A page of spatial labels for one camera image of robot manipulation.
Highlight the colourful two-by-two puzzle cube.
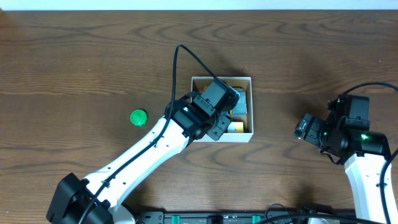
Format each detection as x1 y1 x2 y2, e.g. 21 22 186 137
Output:
227 121 244 133

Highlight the yellow grey toy truck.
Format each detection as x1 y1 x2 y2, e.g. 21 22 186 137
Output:
230 86 248 117

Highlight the green ribbed round toy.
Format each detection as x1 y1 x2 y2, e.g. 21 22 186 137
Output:
130 109 148 126

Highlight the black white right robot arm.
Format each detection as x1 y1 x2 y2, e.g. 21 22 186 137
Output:
294 94 397 223

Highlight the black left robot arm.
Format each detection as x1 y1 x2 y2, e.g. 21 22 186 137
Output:
46 78 239 223

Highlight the black right cable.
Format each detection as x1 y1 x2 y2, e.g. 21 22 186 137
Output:
254 82 398 224

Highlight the black cable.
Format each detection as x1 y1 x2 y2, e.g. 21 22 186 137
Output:
77 43 218 224
254 82 398 224

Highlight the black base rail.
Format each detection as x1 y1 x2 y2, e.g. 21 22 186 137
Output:
136 203 356 224

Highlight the black left cable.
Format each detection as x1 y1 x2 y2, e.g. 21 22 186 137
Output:
77 43 218 224

